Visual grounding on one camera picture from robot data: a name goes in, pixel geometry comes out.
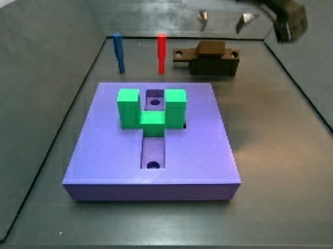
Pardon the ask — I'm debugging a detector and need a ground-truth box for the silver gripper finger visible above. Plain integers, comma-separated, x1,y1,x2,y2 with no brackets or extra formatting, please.
198,10,209,31
236,13,260,33

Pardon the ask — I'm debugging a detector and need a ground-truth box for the brown T-shaped block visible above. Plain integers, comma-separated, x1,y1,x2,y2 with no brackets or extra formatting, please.
173,41,240,62

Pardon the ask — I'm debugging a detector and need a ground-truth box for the red cylindrical peg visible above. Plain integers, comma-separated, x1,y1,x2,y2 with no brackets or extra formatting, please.
158,33,168,74

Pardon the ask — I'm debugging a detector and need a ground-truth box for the blue cylindrical peg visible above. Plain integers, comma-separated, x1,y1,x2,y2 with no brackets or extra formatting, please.
113,32,125,74

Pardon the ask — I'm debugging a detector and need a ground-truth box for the green U-shaped block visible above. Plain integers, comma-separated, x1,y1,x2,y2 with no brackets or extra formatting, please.
118,89,188,137

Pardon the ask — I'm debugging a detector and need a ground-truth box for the purple base block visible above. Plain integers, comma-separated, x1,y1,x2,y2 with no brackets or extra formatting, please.
63,83,241,201

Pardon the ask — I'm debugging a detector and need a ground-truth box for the black angle bracket fixture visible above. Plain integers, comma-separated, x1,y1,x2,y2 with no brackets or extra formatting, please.
190,58,240,77

